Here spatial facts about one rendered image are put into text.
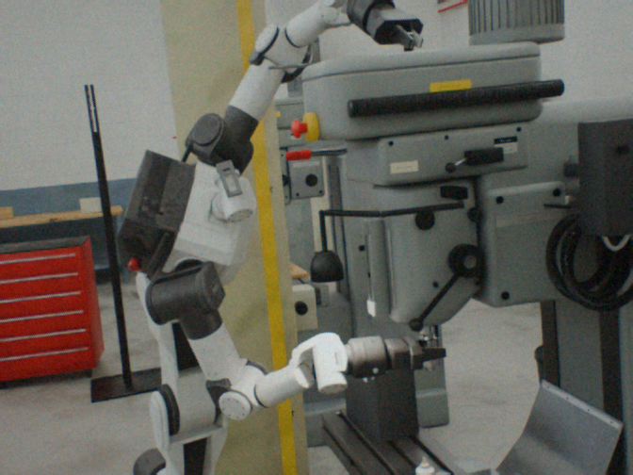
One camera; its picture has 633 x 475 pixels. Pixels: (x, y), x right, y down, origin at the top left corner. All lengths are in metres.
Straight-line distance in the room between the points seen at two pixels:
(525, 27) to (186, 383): 1.25
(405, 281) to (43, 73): 9.20
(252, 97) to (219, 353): 0.65
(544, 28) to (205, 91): 1.88
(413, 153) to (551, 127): 0.31
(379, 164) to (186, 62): 1.87
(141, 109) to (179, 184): 8.74
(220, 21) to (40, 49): 7.37
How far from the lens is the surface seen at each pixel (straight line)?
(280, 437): 3.69
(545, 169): 1.79
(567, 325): 2.06
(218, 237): 1.90
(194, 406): 2.29
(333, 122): 1.61
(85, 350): 6.29
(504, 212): 1.74
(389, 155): 1.63
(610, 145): 1.56
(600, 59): 8.61
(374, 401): 2.22
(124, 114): 10.66
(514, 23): 1.79
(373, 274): 1.75
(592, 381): 2.02
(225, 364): 1.90
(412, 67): 1.64
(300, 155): 1.79
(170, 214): 1.89
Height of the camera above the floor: 1.78
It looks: 9 degrees down
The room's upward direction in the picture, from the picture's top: 5 degrees counter-clockwise
